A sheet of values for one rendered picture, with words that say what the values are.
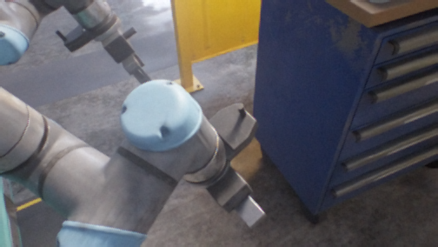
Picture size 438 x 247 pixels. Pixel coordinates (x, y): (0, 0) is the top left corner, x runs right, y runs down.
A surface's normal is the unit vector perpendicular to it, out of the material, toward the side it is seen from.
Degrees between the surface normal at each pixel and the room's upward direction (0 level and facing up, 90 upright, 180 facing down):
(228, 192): 25
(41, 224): 0
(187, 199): 0
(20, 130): 83
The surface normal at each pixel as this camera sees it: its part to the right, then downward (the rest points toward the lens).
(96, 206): -0.23, -0.39
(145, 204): 0.60, 0.14
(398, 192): -0.02, -0.71
